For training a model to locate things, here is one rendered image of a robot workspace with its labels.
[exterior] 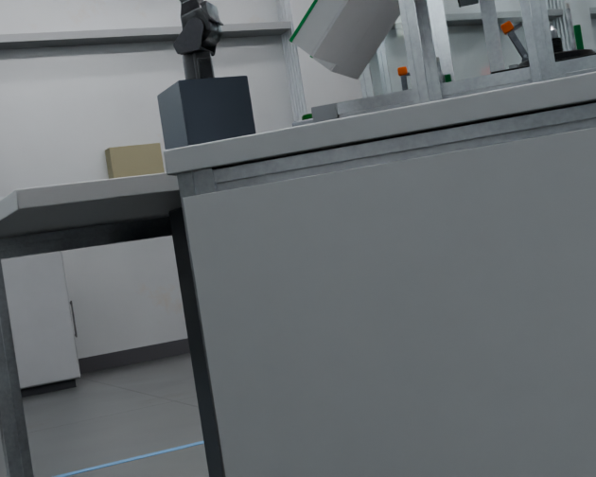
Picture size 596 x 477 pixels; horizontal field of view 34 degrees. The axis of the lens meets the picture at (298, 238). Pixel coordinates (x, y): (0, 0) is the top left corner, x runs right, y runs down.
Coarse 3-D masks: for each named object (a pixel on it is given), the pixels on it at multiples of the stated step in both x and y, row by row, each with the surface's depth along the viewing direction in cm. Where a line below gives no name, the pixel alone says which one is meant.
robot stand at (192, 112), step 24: (168, 96) 189; (192, 96) 184; (216, 96) 186; (240, 96) 188; (168, 120) 191; (192, 120) 183; (216, 120) 185; (240, 120) 187; (168, 144) 193; (192, 144) 183
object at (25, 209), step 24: (24, 192) 137; (48, 192) 138; (72, 192) 140; (96, 192) 141; (120, 192) 143; (144, 192) 144; (168, 192) 147; (0, 216) 151; (24, 216) 150; (48, 216) 158; (72, 216) 167; (96, 216) 177; (120, 216) 188; (144, 216) 201; (168, 216) 216
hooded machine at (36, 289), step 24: (24, 264) 671; (48, 264) 677; (24, 288) 670; (48, 288) 676; (24, 312) 669; (48, 312) 675; (72, 312) 689; (24, 336) 668; (48, 336) 674; (72, 336) 680; (24, 360) 667; (48, 360) 673; (72, 360) 679; (24, 384) 666; (48, 384) 675; (72, 384) 681
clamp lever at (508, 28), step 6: (504, 24) 182; (510, 24) 182; (504, 30) 182; (510, 30) 182; (510, 36) 182; (516, 36) 182; (516, 42) 182; (516, 48) 183; (522, 48) 182; (522, 54) 182
